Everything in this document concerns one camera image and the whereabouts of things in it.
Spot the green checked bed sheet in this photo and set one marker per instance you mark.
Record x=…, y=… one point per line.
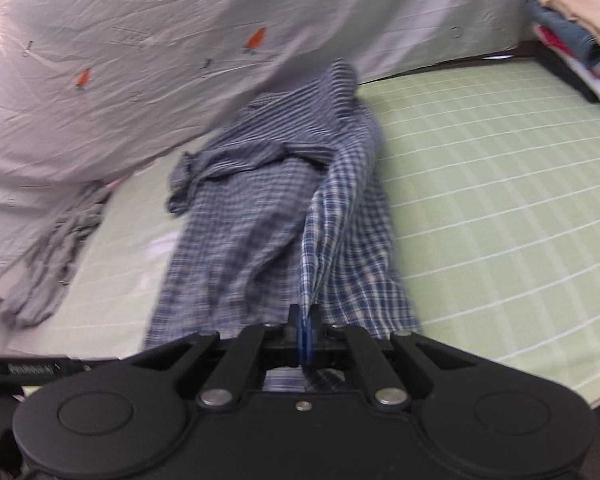
x=480, y=185

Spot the grey garment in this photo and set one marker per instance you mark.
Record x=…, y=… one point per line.
x=55, y=260

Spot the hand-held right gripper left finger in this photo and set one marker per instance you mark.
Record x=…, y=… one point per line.
x=298, y=335

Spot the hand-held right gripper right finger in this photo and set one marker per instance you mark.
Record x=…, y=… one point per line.
x=311, y=336

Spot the folded red garment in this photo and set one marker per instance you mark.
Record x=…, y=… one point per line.
x=555, y=42

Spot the folded beige garment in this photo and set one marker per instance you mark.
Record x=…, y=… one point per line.
x=580, y=5

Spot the stack of folded clothes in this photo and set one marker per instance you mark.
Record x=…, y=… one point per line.
x=560, y=27

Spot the white carrot-print sheet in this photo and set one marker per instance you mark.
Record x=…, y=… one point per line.
x=155, y=60

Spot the blue plaid shirt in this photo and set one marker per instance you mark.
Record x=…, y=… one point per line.
x=260, y=220

